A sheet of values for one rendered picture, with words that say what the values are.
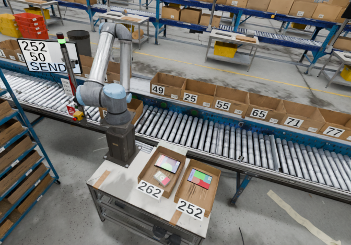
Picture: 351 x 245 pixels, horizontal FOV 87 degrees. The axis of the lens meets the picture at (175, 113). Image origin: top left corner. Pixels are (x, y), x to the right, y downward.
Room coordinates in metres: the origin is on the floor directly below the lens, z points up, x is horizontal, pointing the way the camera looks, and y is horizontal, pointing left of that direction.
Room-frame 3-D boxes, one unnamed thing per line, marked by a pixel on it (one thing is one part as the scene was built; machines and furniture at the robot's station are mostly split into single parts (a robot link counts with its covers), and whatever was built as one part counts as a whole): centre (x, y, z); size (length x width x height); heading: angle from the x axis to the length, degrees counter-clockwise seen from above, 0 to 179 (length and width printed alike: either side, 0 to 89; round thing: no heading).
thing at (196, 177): (0.91, -0.28, 0.76); 0.19 x 0.14 x 0.02; 70
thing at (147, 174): (0.93, 0.04, 0.80); 0.38 x 0.28 x 0.10; 161
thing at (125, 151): (1.09, 0.44, 0.91); 0.26 x 0.26 x 0.33; 74
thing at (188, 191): (0.82, -0.26, 0.80); 0.38 x 0.28 x 0.10; 162
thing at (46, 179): (0.90, 1.49, 0.19); 0.40 x 0.30 x 0.10; 170
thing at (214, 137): (1.47, -0.47, 0.72); 0.52 x 0.05 x 0.05; 169
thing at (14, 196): (0.90, 1.48, 0.39); 0.40 x 0.30 x 0.10; 169
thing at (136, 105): (1.62, 0.61, 0.83); 0.39 x 0.29 x 0.17; 78
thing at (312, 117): (1.75, -1.41, 0.96); 0.39 x 0.29 x 0.17; 79
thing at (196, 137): (1.50, -0.28, 0.72); 0.52 x 0.05 x 0.05; 169
